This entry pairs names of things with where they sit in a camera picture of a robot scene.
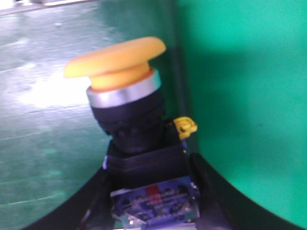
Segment green plastic tray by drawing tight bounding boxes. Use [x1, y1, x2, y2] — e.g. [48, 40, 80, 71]
[176, 0, 307, 228]

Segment green conveyor belt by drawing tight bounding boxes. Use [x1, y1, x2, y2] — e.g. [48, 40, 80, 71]
[0, 0, 181, 230]

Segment yellow push button switch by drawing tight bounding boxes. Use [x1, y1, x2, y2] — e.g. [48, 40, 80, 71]
[64, 37, 199, 230]

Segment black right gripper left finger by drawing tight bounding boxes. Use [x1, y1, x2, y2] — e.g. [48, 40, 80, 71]
[24, 168, 113, 230]

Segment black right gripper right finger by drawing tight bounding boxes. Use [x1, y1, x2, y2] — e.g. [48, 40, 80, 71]
[189, 153, 300, 230]

